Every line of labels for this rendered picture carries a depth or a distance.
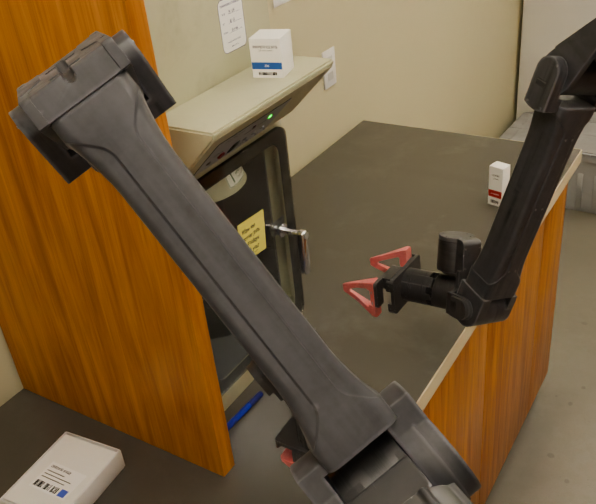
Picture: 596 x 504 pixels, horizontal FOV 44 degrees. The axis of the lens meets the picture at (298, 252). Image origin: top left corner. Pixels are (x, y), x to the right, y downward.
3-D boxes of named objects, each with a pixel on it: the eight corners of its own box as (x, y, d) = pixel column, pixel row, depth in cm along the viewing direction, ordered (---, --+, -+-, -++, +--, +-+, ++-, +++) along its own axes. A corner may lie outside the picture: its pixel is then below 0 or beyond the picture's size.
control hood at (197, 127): (158, 189, 106) (144, 123, 101) (280, 109, 129) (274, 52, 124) (223, 203, 101) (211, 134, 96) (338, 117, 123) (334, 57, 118)
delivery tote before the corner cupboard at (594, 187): (492, 198, 386) (495, 139, 368) (519, 166, 414) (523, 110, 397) (614, 222, 355) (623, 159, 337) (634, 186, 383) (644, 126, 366)
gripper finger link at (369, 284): (334, 275, 126) (383, 285, 120) (355, 256, 131) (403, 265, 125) (338, 309, 129) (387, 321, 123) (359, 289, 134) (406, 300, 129)
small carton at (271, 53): (253, 77, 114) (248, 38, 110) (264, 67, 118) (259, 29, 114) (283, 78, 112) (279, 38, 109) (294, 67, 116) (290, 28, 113)
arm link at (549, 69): (568, 65, 90) (630, 67, 94) (537, 48, 94) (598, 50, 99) (460, 336, 113) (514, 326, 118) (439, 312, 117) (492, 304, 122)
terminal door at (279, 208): (209, 403, 129) (167, 199, 108) (302, 308, 150) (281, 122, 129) (213, 405, 128) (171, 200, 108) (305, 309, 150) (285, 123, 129)
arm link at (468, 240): (464, 324, 113) (508, 316, 117) (470, 250, 110) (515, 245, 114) (418, 301, 123) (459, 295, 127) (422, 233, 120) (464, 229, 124)
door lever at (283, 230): (290, 264, 141) (282, 271, 139) (285, 220, 136) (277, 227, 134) (314, 270, 138) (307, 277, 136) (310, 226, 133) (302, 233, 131)
